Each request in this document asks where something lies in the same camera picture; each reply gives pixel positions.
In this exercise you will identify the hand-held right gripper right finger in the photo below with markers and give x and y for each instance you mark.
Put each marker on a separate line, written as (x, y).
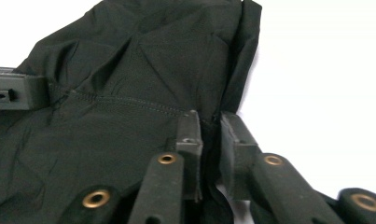
(238, 155)

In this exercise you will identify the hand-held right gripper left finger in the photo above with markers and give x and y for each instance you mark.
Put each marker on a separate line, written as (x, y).
(190, 149)

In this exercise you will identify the black pants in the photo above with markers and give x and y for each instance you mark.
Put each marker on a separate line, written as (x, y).
(114, 130)

